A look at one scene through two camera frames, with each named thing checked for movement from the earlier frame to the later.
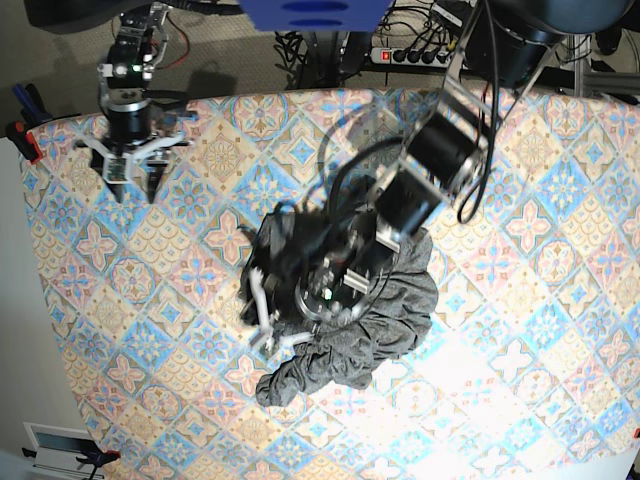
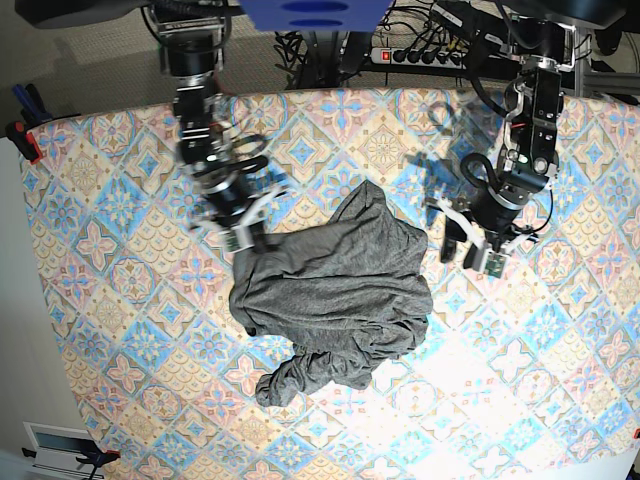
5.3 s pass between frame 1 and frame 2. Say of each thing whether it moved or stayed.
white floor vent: stayed
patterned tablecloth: stayed
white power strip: stayed
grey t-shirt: moved
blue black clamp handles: stayed
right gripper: moved
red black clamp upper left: stayed
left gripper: moved
